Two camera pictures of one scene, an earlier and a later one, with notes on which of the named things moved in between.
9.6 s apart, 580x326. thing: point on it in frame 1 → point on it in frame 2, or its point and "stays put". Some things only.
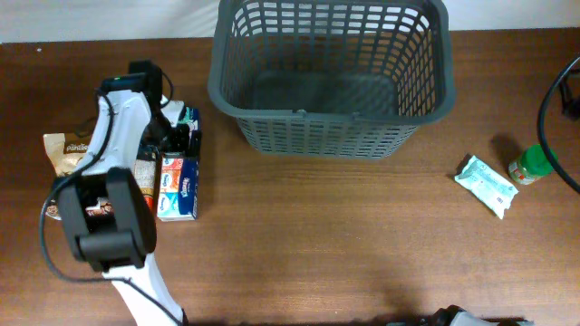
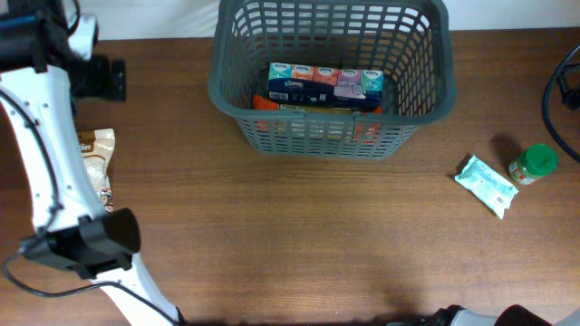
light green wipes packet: [487, 185] stays put
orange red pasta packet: [145, 167] → [261, 101]
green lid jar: [533, 164] stays put
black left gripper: [185, 143] → [104, 87]
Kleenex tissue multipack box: [178, 177] → [298, 84]
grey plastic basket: [343, 79] stays put
